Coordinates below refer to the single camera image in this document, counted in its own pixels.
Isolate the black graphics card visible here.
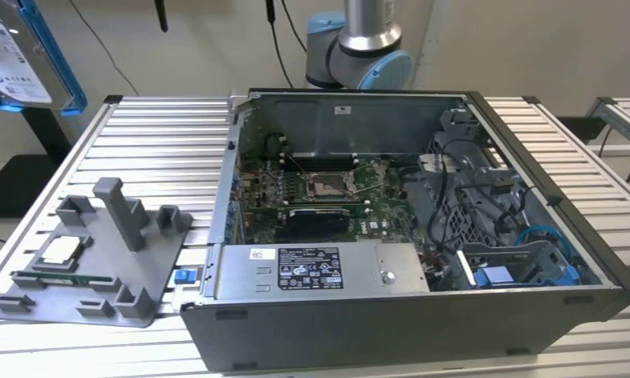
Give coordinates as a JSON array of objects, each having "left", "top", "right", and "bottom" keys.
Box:
[{"left": 286, "top": 207, "right": 353, "bottom": 238}]

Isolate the blue wire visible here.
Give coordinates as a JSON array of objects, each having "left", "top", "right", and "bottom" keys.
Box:
[{"left": 514, "top": 224, "right": 577, "bottom": 272}]

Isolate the black RAM slot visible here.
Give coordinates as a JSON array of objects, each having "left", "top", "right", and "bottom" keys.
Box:
[
  {"left": 281, "top": 153, "right": 360, "bottom": 163},
  {"left": 281, "top": 161, "right": 360, "bottom": 171}
]

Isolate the hard disk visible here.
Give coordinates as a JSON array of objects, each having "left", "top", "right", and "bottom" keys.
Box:
[{"left": 0, "top": 0, "right": 89, "bottom": 117}]

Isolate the metal socket cover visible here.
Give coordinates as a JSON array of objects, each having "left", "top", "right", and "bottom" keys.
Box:
[{"left": 349, "top": 163, "right": 390, "bottom": 194}]

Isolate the thin wire locking lever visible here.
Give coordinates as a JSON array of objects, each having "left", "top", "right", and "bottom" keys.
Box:
[{"left": 288, "top": 154, "right": 312, "bottom": 176}]

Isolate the silver CPU chip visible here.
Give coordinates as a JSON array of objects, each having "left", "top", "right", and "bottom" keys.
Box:
[{"left": 40, "top": 236, "right": 93, "bottom": 271}]

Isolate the black hanging cable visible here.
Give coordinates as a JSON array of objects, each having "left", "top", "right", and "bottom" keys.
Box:
[{"left": 264, "top": 0, "right": 296, "bottom": 88}]

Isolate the thin black cable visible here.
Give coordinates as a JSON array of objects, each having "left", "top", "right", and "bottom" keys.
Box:
[{"left": 69, "top": 0, "right": 138, "bottom": 96}]

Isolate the black open PC case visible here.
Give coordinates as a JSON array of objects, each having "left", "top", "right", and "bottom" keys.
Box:
[{"left": 180, "top": 87, "right": 630, "bottom": 373}]

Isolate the green RAM stick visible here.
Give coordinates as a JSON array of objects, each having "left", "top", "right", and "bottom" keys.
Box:
[{"left": 13, "top": 271, "right": 117, "bottom": 286}]

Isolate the CPU socket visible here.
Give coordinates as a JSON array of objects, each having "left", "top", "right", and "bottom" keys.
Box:
[{"left": 305, "top": 172, "right": 354, "bottom": 200}]

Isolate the long black looped wire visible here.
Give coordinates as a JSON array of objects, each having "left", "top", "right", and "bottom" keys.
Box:
[{"left": 428, "top": 137, "right": 484, "bottom": 254}]

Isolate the thick black camera cable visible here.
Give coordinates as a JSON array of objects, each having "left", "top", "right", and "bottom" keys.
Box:
[{"left": 153, "top": 0, "right": 170, "bottom": 33}]

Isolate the silver power supply unit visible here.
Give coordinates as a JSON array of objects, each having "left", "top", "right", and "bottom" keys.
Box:
[{"left": 209, "top": 243, "right": 433, "bottom": 298}]

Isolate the black stand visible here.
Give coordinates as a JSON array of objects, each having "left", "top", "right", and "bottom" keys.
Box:
[{"left": 0, "top": 106, "right": 76, "bottom": 218}]

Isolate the black box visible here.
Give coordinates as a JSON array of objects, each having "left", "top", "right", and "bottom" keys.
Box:
[{"left": 558, "top": 117, "right": 607, "bottom": 145}]

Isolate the grey parts rack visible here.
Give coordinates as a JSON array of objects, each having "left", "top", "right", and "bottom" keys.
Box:
[{"left": 0, "top": 176, "right": 194, "bottom": 329}]

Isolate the blue disk bay carrier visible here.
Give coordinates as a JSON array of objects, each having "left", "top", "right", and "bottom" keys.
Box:
[{"left": 474, "top": 266, "right": 517, "bottom": 285}]

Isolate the green motherboard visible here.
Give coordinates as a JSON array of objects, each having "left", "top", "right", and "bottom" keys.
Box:
[{"left": 234, "top": 156, "right": 433, "bottom": 246}]

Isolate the short black wire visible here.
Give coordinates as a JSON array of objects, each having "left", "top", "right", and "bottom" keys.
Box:
[{"left": 496, "top": 184, "right": 538, "bottom": 237}]

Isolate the grey metal drive cage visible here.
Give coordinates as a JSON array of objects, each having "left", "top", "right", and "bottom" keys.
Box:
[{"left": 417, "top": 108, "right": 598, "bottom": 291}]

